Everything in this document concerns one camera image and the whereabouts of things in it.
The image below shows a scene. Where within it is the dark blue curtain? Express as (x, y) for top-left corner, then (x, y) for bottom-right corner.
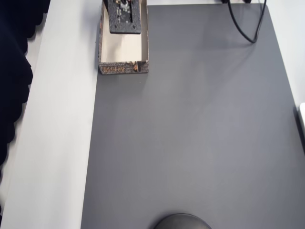
(0, 0), (52, 215)

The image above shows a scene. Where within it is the black camera cable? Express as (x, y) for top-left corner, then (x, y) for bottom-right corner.
(227, 0), (267, 44)

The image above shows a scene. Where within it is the grey table mat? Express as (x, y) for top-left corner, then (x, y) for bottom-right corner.
(80, 3), (305, 229)

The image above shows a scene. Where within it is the black round-base stand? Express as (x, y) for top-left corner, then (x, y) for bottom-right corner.
(152, 213), (213, 229)

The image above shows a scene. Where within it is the brown patterned cardboard box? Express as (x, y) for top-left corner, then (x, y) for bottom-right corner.
(98, 0), (150, 75)

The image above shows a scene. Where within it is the black gripper camera mount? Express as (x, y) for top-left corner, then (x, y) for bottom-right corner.
(102, 0), (142, 36)

